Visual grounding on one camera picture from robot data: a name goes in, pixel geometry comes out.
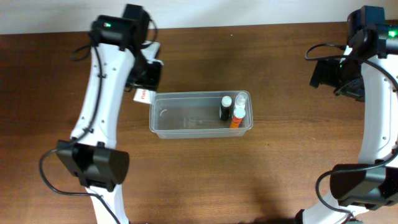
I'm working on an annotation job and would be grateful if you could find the white Panadol box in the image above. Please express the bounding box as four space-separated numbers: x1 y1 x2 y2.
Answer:
133 88 156 105

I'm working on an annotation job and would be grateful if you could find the dark bottle white cap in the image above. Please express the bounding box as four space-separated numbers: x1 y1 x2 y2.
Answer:
219 96 232 121

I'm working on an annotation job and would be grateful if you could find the white spray bottle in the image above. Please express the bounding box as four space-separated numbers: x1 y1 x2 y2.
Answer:
234 91 249 109

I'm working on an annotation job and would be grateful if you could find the orange tube white cap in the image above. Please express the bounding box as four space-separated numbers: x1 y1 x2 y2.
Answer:
230 108 246 128

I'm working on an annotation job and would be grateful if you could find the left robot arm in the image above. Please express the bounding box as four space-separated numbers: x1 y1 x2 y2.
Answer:
56 4 164 223

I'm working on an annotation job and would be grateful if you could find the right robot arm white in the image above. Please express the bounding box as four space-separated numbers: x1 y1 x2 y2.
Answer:
294 6 397 223

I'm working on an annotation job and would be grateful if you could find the clear plastic container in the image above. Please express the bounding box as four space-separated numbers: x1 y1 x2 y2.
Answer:
149 90 254 139

